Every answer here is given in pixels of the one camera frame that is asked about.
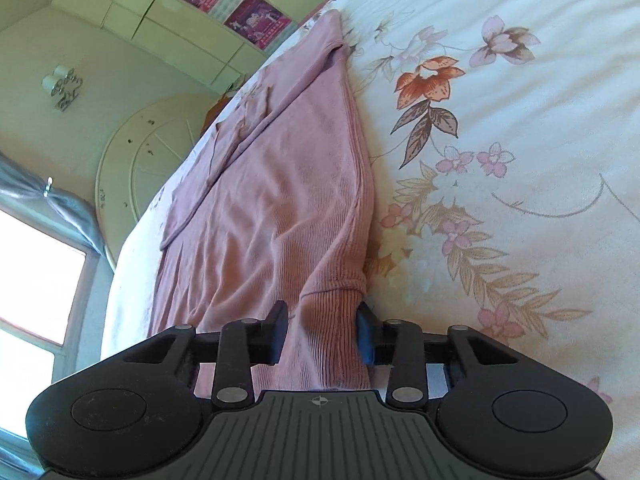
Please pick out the cream round headboard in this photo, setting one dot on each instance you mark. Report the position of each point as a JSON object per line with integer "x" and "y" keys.
{"x": 139, "y": 158}

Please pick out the wall sconce lamp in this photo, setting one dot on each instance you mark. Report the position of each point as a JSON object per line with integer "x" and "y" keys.
{"x": 62, "y": 85}

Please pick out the orange striped pillow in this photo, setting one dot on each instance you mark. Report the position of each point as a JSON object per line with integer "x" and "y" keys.
{"x": 214, "y": 112}

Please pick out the cream wardrobe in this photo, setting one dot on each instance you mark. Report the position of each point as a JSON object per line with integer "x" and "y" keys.
{"x": 197, "y": 43}

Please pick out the white floral quilt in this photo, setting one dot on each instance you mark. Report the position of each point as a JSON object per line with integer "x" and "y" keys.
{"x": 503, "y": 140}

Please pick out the grey curtain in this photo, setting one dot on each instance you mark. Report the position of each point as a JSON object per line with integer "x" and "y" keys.
{"x": 22, "y": 185}

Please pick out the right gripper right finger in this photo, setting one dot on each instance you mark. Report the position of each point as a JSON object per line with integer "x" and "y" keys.
{"x": 399, "y": 345}

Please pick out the lower left purple poster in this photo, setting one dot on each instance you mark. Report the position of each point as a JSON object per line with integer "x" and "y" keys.
{"x": 258, "y": 22}

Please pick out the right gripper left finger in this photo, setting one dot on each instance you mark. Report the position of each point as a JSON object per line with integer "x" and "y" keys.
{"x": 242, "y": 345}

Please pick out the pink knit sweater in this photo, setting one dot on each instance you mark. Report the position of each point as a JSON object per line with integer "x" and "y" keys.
{"x": 278, "y": 207}

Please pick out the window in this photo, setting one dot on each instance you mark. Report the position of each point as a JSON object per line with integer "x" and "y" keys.
{"x": 41, "y": 292}

